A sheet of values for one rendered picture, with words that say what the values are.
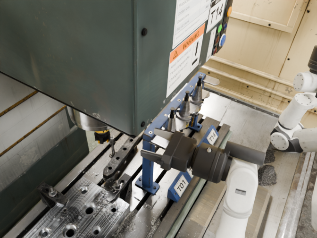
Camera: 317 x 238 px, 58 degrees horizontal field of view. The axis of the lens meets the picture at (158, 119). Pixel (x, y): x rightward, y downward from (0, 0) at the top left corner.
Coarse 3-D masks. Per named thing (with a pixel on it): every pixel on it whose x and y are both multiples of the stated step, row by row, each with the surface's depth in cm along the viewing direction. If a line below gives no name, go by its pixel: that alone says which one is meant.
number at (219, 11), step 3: (219, 3) 65; (222, 3) 67; (219, 6) 66; (222, 6) 67; (216, 9) 64; (219, 9) 66; (222, 9) 68; (216, 12) 65; (219, 12) 67; (222, 12) 69; (216, 15) 66; (219, 15) 68; (216, 18) 67; (216, 21) 68
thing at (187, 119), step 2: (178, 110) 110; (190, 110) 110; (176, 112) 109; (190, 112) 109; (176, 114) 108; (178, 114) 108; (190, 114) 109; (176, 116) 108; (178, 116) 107; (180, 116) 107; (188, 116) 108; (190, 116) 108; (178, 118) 108; (180, 118) 107; (182, 118) 107; (184, 118) 107; (186, 118) 107; (188, 118) 107; (190, 118) 108; (184, 120) 108; (186, 120) 108; (188, 120) 108; (190, 120) 109; (186, 122) 108; (188, 122) 109
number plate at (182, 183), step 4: (180, 180) 119; (184, 180) 121; (176, 184) 117; (180, 184) 118; (184, 184) 120; (176, 188) 116; (180, 188) 118; (184, 188) 120; (176, 192) 116; (180, 192) 118; (180, 196) 117
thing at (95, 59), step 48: (0, 0) 50; (48, 0) 44; (96, 0) 39; (144, 0) 38; (0, 48) 60; (48, 48) 51; (96, 48) 45; (144, 48) 43; (96, 96) 52; (144, 96) 50
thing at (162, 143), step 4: (156, 136) 100; (152, 140) 99; (156, 140) 99; (160, 140) 99; (164, 140) 99; (168, 140) 99; (156, 144) 98; (160, 144) 98; (164, 144) 98; (164, 148) 97
